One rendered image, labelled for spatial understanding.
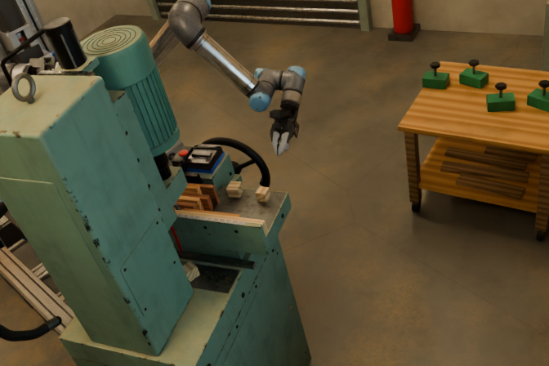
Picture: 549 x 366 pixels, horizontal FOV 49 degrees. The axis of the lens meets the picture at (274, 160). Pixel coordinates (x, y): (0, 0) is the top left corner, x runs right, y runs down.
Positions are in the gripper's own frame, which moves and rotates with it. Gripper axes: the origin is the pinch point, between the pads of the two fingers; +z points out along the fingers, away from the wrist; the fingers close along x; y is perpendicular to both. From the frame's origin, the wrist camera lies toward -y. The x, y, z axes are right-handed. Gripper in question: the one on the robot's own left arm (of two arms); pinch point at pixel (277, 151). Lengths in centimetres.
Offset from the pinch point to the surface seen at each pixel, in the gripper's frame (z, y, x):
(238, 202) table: 28.7, -29.9, -4.0
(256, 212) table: 31.6, -31.6, -11.1
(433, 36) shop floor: -165, 185, -18
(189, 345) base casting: 72, -43, -6
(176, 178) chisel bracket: 29, -48, 8
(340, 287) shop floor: 36, 70, -12
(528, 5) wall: -176, 167, -79
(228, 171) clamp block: 17.5, -24.3, 4.9
